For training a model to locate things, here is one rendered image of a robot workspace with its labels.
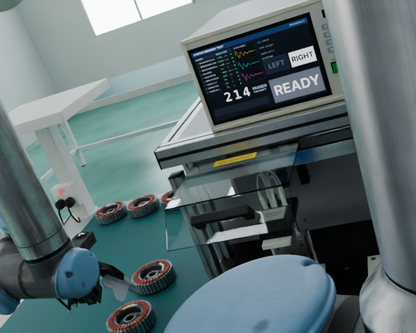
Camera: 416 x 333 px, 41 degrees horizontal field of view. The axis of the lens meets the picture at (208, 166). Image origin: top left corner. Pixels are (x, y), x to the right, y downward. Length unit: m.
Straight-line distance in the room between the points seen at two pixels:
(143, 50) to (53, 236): 7.27
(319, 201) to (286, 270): 1.03
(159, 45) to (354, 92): 7.76
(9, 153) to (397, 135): 0.67
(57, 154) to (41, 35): 6.69
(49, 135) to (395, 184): 1.85
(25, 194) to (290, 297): 0.58
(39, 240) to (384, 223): 0.67
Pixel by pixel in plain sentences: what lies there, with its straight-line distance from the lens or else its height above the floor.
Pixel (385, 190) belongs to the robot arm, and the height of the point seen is 1.34.
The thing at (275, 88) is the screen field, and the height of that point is 1.17.
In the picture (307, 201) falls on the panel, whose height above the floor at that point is 0.85.
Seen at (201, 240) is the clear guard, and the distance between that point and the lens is 1.00.
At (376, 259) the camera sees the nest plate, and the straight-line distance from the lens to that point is 1.23.
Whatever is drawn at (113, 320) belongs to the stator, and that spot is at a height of 0.78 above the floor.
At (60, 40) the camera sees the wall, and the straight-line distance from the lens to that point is 8.57.
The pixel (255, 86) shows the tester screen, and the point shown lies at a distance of 1.16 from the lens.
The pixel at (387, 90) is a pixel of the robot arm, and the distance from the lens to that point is 0.22.
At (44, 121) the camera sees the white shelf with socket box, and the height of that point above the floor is 1.19.
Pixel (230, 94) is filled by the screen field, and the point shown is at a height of 1.19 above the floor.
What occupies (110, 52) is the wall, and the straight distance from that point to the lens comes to 8.27.
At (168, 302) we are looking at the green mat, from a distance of 1.39.
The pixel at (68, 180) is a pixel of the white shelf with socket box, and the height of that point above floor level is 0.91.
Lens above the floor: 1.45
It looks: 19 degrees down
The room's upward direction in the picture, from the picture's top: 21 degrees counter-clockwise
